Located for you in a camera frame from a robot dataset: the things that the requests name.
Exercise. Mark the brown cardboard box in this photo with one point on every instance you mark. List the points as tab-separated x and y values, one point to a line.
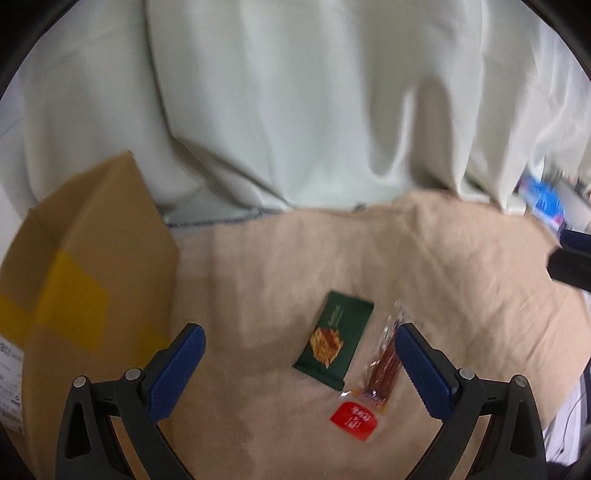
92	240

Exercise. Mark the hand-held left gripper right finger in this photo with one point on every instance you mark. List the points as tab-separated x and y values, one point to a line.
422	369

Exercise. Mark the meat stick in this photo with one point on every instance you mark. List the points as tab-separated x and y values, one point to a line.
383	369

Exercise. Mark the blue tissue pack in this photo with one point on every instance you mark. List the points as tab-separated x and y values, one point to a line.
545	198

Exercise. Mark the grey patterned sheet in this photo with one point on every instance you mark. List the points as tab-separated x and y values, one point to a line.
207	221

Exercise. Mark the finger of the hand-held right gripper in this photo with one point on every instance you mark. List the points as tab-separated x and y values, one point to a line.
578	240
570	270

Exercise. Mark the white curtain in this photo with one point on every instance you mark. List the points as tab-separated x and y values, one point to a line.
295	92

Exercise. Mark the beige blanket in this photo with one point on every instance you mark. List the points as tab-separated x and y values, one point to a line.
277	258

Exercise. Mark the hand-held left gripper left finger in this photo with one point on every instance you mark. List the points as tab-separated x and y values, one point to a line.
178	364

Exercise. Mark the green snack packet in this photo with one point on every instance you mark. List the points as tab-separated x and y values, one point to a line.
341	318

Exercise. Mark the red sauce packet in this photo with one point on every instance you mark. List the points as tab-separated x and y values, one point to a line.
353	420

